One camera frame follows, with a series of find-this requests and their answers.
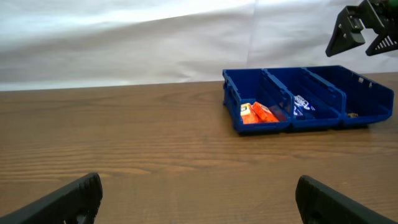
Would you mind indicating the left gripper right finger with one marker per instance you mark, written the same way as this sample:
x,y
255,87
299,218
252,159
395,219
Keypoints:
x,y
326,205

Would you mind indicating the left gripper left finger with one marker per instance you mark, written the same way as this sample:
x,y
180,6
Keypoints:
x,y
68,202

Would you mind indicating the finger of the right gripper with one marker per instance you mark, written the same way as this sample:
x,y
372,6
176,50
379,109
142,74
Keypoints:
x,y
343,34
384,45

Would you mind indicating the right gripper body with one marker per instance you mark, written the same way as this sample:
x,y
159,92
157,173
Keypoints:
x,y
377,17

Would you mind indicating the gold candy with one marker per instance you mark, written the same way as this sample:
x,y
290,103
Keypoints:
x,y
352,115

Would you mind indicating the blue candy pack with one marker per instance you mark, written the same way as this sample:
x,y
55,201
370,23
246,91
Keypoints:
x,y
306,104
298,112

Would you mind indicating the blue tray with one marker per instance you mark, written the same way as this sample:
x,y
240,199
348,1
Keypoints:
x,y
367,93

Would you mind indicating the orange candy box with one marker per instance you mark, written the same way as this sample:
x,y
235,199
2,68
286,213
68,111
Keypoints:
x,y
264,112
247,114

